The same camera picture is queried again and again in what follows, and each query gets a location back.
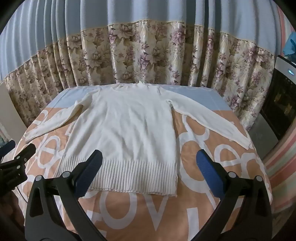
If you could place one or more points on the grey board panel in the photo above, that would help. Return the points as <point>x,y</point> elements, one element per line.
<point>13,125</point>

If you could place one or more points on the blue and floral curtain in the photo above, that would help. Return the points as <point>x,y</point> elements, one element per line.
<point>229,46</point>

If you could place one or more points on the white knit sweater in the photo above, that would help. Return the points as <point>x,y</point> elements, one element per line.
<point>132,126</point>

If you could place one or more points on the blue cloth on appliance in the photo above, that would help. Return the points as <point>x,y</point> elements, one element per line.
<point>289,48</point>

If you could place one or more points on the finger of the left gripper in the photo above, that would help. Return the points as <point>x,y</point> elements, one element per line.
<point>13,171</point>

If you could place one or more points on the black appliance with white top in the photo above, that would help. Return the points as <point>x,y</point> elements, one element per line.
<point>279,107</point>

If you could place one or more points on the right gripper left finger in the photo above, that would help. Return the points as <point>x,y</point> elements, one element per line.
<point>43,220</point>

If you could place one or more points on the peach and blue blanket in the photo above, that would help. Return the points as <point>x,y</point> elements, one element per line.
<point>131,216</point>

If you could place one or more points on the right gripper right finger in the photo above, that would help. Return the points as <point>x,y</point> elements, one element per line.
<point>254,220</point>

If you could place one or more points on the striped pink fabric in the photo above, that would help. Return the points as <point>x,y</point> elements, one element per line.
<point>280,161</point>

